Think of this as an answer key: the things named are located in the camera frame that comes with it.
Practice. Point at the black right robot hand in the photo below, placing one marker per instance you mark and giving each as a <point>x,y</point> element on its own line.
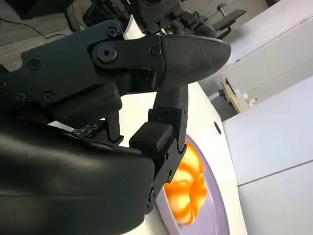
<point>73,183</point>

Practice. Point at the grey desk divider panel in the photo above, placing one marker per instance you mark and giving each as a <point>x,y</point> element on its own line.
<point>281,208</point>
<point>269,137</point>

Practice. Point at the beige wooden board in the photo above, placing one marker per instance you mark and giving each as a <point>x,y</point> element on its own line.
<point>231,95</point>

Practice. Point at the round black table grommet hole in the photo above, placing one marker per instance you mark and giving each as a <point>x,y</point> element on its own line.
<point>217,127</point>

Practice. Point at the black workshop machine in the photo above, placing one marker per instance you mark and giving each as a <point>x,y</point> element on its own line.
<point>156,14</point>

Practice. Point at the lilac plate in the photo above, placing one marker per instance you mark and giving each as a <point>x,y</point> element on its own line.
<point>215,195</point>

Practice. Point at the orange white toy bread roll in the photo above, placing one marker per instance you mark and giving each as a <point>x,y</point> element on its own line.
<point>190,186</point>

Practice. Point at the black stand with silver post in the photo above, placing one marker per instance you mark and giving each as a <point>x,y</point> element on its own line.
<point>227,22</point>

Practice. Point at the white desk partition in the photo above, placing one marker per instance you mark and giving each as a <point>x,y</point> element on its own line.
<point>274,36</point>

